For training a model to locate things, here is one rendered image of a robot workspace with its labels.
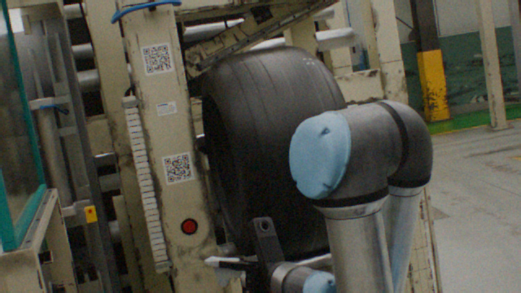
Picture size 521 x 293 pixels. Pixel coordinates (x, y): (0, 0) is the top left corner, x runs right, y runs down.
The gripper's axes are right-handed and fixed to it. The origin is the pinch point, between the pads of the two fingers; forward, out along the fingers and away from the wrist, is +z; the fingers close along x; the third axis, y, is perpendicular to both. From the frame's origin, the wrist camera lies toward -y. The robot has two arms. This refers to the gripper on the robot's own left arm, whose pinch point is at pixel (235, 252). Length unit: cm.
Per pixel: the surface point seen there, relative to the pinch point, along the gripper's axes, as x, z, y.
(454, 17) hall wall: 808, 678, -176
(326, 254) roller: 37.3, 19.2, 9.8
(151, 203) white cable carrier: -4.3, 38.4, -7.1
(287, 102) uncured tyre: 22.4, 11.3, -31.6
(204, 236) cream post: 8.4, 34.2, 2.8
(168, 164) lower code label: -0.1, 35.7, -17.2
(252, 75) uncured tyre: 17.7, 19.7, -39.1
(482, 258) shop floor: 256, 155, 72
